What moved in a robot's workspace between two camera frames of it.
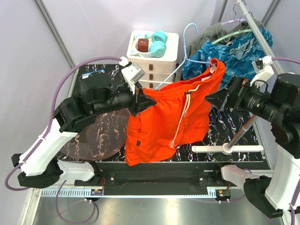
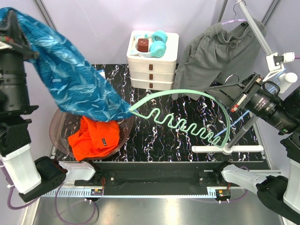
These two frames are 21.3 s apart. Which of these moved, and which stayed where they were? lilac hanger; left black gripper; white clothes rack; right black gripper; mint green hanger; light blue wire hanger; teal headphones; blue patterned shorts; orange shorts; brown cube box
Moved: mint green hanger; light blue wire hanger; blue patterned shorts; orange shorts; left black gripper
Stayed: teal headphones; white clothes rack; right black gripper; brown cube box; lilac hanger
